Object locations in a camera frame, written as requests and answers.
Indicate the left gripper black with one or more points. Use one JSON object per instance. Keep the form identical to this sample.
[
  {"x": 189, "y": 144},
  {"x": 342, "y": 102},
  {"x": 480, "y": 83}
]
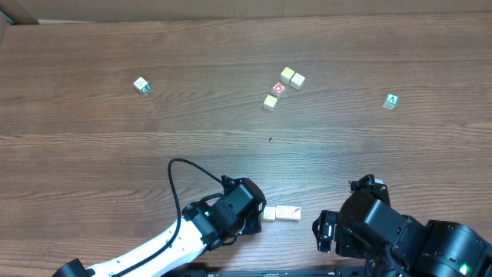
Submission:
[{"x": 257, "y": 220}]

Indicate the block with blue side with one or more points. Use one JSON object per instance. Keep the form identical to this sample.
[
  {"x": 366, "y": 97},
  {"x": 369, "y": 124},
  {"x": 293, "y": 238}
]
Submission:
[{"x": 282, "y": 212}]

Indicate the white block with brush picture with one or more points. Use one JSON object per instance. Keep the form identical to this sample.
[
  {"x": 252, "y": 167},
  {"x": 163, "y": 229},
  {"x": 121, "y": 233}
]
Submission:
[{"x": 294, "y": 213}]

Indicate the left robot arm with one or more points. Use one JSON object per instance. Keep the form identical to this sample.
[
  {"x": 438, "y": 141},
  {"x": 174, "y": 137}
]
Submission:
[{"x": 201, "y": 228}]

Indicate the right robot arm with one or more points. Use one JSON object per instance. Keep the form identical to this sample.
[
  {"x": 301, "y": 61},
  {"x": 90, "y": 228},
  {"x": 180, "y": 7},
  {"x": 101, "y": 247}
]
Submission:
[{"x": 393, "y": 244}]

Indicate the green letter block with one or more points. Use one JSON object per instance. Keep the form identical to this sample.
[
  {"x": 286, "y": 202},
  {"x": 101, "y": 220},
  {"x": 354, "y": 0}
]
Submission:
[{"x": 391, "y": 101}]

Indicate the yellow block lower cluster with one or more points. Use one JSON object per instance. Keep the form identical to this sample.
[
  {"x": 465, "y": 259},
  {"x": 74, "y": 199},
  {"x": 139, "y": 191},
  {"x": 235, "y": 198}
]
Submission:
[{"x": 270, "y": 103}]

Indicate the yellow block cluster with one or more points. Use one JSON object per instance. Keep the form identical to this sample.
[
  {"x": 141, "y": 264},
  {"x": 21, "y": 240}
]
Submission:
[
  {"x": 286, "y": 75},
  {"x": 270, "y": 103}
]

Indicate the white block upper cluster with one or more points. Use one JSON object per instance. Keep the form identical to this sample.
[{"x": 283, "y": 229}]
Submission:
[{"x": 297, "y": 81}]

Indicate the red circle block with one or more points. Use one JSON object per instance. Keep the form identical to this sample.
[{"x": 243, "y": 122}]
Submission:
[{"x": 278, "y": 89}]

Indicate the yellow block upper cluster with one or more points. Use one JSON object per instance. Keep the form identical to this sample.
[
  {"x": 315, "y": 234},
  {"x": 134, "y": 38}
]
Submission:
[{"x": 286, "y": 75}]

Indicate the block with green side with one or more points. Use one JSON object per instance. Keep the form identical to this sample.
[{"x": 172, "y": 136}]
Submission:
[{"x": 142, "y": 85}]

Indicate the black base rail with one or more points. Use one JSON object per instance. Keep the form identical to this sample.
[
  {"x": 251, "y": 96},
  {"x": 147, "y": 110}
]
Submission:
[{"x": 269, "y": 273}]

